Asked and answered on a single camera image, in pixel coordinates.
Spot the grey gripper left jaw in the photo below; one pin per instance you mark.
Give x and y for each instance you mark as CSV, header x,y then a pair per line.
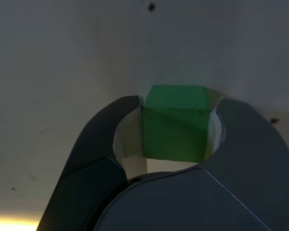
x,y
94,154

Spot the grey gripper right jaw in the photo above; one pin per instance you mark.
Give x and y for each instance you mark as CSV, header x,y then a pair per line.
x,y
207,204

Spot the green cube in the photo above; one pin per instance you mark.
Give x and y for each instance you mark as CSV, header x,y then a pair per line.
x,y
173,125

